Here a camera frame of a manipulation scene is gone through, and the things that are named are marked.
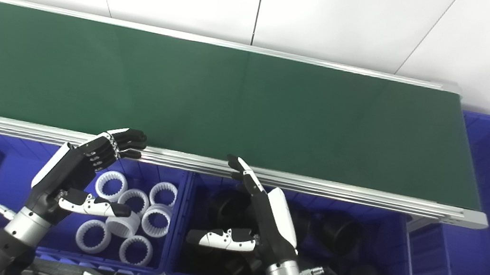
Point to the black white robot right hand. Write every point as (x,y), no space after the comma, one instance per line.
(281,219)

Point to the black white robot left hand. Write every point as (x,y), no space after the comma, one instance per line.
(71,166)

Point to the green conveyor belt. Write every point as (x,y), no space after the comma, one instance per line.
(314,188)
(230,106)

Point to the blue bin with black parts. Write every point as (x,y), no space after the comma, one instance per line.
(394,269)

